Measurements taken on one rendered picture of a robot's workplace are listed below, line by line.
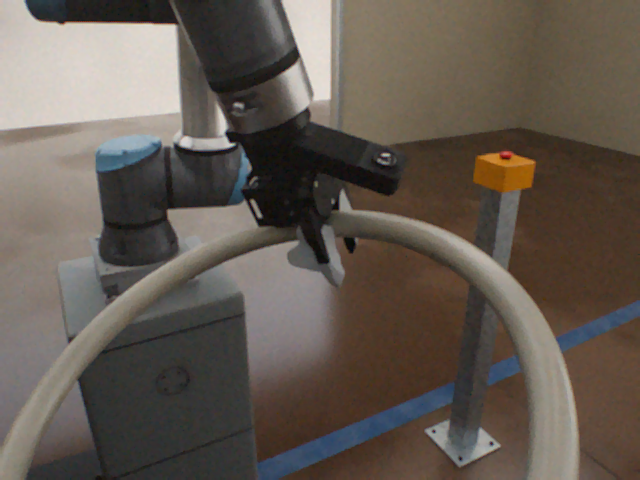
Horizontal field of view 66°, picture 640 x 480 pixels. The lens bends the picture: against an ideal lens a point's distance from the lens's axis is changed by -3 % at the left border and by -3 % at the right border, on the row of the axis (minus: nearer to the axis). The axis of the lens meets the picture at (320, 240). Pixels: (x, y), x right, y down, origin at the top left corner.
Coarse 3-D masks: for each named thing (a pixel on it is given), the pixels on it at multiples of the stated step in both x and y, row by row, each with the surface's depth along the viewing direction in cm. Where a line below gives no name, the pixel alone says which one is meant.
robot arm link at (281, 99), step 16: (272, 80) 44; (288, 80) 44; (304, 80) 46; (224, 96) 45; (240, 96) 44; (256, 96) 44; (272, 96) 44; (288, 96) 45; (304, 96) 46; (224, 112) 47; (240, 112) 45; (256, 112) 45; (272, 112) 45; (288, 112) 46; (240, 128) 47; (256, 128) 46; (272, 128) 46
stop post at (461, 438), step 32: (480, 160) 146; (512, 160) 143; (512, 192) 146; (480, 224) 154; (512, 224) 151; (480, 320) 162; (480, 352) 167; (480, 384) 174; (480, 416) 181; (448, 448) 184; (480, 448) 184
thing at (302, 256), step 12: (300, 228) 55; (324, 228) 54; (300, 240) 56; (324, 240) 54; (288, 252) 58; (300, 252) 57; (312, 252) 56; (336, 252) 56; (300, 264) 58; (312, 264) 57; (324, 264) 55; (336, 264) 56; (324, 276) 57; (336, 276) 57
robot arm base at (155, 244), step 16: (112, 224) 115; (128, 224) 114; (144, 224) 116; (160, 224) 119; (112, 240) 116; (128, 240) 115; (144, 240) 116; (160, 240) 119; (176, 240) 125; (112, 256) 116; (128, 256) 116; (144, 256) 117; (160, 256) 119
